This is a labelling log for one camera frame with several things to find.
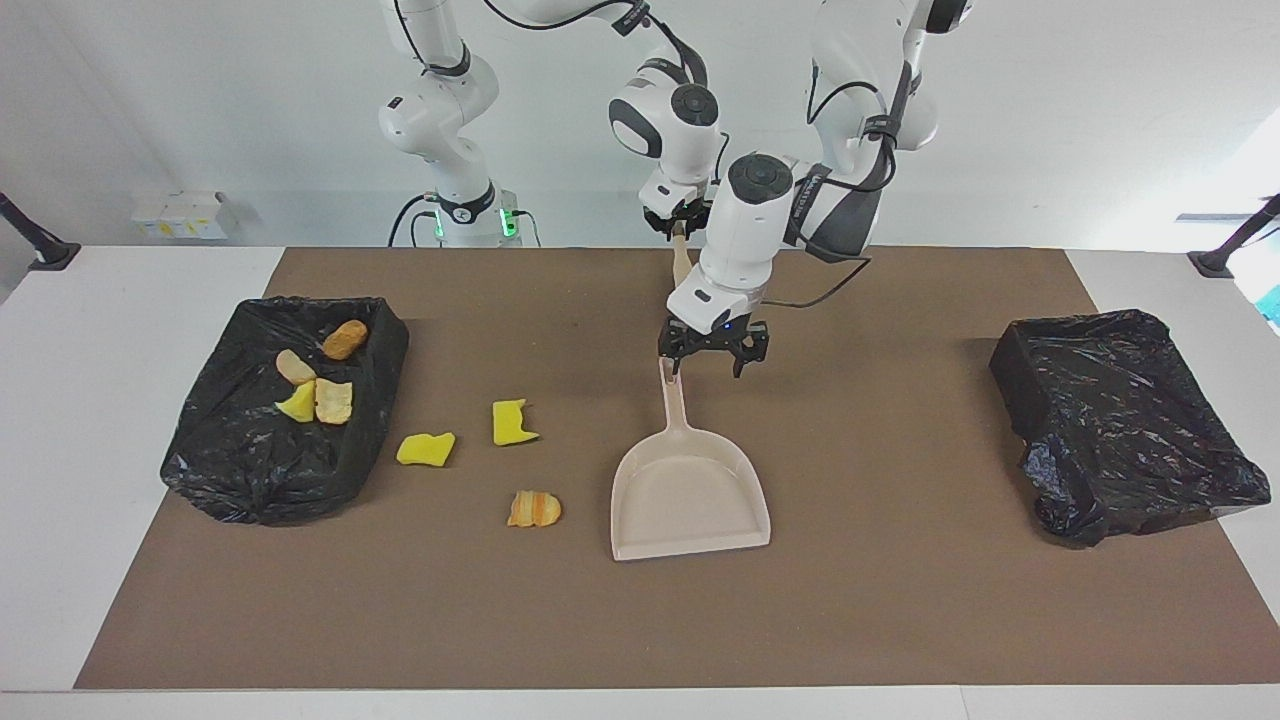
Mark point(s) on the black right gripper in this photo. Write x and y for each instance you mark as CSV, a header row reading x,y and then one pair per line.
x,y
668,212

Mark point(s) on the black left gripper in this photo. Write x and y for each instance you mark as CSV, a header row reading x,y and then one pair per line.
x,y
715,338

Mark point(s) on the beige plastic dustpan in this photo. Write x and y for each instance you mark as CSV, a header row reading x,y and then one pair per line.
x,y
690,500

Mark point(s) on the yellow sponge piece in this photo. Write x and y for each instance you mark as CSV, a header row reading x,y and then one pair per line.
x,y
300,405
425,450
512,423

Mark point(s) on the brown oval bun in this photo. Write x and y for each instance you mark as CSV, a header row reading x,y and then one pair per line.
x,y
345,340

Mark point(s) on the pale beige sponge chunk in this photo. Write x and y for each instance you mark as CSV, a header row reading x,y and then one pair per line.
x,y
295,367

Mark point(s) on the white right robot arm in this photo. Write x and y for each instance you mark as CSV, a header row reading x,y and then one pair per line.
x,y
670,130

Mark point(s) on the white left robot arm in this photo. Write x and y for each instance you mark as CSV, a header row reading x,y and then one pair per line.
x,y
745,230

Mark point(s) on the black bag lined bin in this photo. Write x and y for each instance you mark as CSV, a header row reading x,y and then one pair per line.
x,y
1120,420
240,450

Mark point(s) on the brown table mat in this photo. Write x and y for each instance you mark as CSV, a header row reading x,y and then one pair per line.
x,y
900,600

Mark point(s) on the black pole stand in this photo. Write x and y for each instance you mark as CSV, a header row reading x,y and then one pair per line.
x,y
1215,262
50,255

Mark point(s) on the teal object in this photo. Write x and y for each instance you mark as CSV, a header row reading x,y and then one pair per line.
x,y
1273,305

